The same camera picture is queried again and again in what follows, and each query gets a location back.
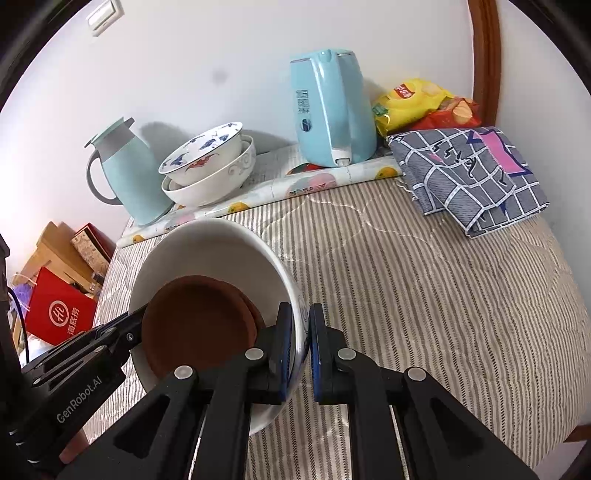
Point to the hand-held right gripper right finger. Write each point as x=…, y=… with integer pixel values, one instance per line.
x=316, y=355

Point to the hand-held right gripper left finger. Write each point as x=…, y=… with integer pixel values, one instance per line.
x=284, y=350

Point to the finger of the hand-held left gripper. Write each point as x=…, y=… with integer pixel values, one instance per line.
x=122, y=346
x=124, y=321

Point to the brown plate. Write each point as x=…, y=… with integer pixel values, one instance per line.
x=198, y=323
x=258, y=314

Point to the large white bowl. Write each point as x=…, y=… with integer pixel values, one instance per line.
x=207, y=249

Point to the red box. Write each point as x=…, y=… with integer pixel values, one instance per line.
x=55, y=309

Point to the patterned gift box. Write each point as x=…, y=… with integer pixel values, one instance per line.
x=90, y=244

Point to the cardboard box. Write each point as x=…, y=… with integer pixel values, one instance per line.
x=48, y=244

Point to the striped quilted blanket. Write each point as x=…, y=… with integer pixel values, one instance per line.
x=415, y=300

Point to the light blue thermos jug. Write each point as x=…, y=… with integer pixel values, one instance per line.
x=134, y=180

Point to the plain white bowl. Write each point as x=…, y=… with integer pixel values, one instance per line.
x=217, y=184

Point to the fruit print table mat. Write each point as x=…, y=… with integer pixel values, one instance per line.
x=314, y=182

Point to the white bowl with red print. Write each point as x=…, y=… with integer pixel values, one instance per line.
x=203, y=157

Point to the grey checked cloth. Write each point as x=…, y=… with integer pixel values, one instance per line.
x=461, y=184

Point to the light blue electric kettle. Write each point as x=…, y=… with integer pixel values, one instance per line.
x=328, y=115

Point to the yellow chip bag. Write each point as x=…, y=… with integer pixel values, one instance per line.
x=411, y=106

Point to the red snack bag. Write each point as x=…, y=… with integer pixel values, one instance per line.
x=455, y=117

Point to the white light switch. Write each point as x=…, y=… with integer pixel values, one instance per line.
x=104, y=16

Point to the brown wooden frame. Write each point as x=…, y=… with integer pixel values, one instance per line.
x=485, y=55

